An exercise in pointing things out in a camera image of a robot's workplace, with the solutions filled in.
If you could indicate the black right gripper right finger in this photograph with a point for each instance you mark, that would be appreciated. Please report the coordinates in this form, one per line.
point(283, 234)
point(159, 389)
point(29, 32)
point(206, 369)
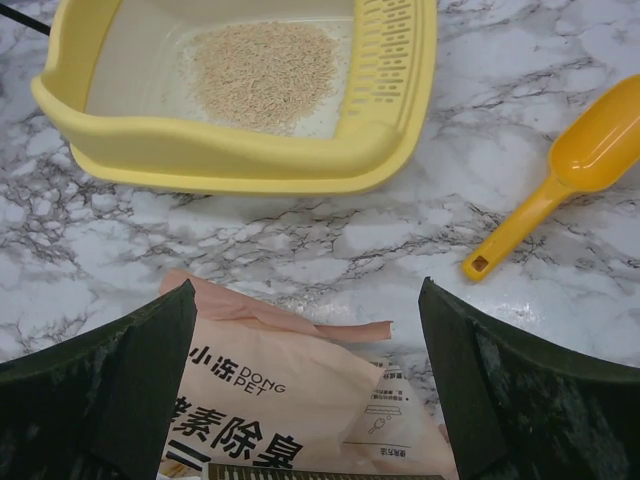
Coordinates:
point(517, 406)

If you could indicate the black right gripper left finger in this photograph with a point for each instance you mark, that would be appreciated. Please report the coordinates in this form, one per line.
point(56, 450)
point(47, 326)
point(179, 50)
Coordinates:
point(99, 405)

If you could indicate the pink cat litter bag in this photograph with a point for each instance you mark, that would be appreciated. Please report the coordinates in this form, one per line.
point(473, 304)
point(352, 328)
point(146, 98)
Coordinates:
point(263, 387)

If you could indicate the orange plastic scoop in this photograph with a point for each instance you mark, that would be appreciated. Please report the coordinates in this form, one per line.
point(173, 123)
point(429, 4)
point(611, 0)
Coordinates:
point(590, 156)

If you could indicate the yellow litter box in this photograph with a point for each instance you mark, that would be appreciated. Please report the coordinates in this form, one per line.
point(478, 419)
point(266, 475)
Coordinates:
point(117, 84)

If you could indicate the beige cat litter pile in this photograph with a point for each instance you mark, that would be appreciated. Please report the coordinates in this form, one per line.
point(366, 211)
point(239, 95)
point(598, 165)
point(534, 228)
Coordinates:
point(263, 76)

